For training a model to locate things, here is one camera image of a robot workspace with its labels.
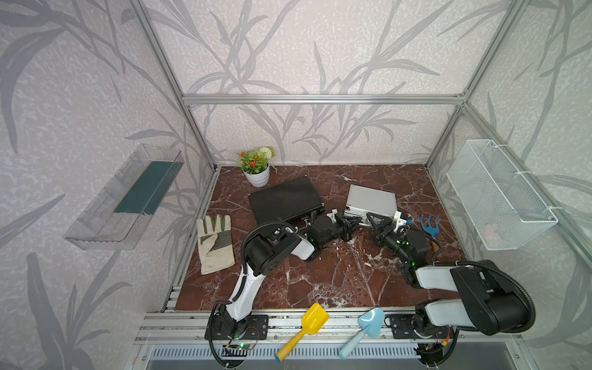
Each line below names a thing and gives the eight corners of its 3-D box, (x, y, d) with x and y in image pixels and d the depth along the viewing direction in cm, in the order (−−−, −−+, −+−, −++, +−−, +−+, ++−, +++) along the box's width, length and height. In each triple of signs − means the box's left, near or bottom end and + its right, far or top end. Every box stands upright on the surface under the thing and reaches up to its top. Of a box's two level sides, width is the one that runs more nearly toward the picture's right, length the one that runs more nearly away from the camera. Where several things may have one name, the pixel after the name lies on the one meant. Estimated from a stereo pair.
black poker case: (259, 235, 97) (256, 228, 92) (249, 201, 108) (247, 193, 103) (323, 213, 104) (324, 205, 99) (308, 183, 115) (308, 175, 111)
